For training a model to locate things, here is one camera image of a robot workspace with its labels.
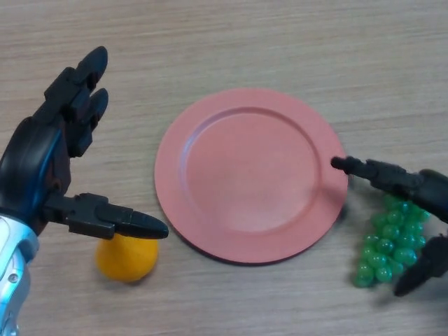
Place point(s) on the green grapes bunch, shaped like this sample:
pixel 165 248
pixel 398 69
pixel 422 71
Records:
pixel 388 241

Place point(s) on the yellow orange pear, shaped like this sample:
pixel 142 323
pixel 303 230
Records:
pixel 127 259

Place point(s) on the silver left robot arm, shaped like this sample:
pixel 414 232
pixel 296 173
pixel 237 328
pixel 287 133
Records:
pixel 12 273

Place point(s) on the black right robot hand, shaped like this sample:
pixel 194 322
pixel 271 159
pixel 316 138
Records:
pixel 413 185

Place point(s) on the pink round plate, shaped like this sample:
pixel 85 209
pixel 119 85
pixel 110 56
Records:
pixel 252 175

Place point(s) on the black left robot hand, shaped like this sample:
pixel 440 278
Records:
pixel 31 157

